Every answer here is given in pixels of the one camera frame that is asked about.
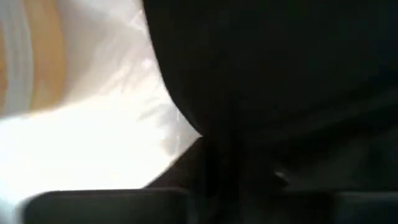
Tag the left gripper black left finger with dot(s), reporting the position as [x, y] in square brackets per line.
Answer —
[109, 207]

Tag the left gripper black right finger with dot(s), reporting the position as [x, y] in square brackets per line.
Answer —
[342, 208]

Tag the black garment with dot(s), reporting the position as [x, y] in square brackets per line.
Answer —
[280, 77]

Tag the white table mat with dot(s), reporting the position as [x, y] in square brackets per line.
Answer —
[93, 140]

